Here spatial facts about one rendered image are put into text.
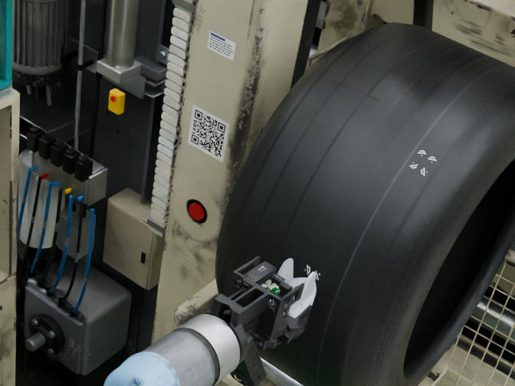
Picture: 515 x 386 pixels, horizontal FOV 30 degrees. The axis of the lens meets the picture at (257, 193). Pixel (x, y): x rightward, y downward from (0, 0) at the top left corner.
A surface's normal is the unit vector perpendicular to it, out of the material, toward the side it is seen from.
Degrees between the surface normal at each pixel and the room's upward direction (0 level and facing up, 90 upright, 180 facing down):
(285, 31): 90
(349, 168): 47
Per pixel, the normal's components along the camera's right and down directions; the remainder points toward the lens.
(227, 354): 0.79, -0.01
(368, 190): -0.34, -0.22
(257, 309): 0.80, 0.44
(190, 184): -0.59, 0.40
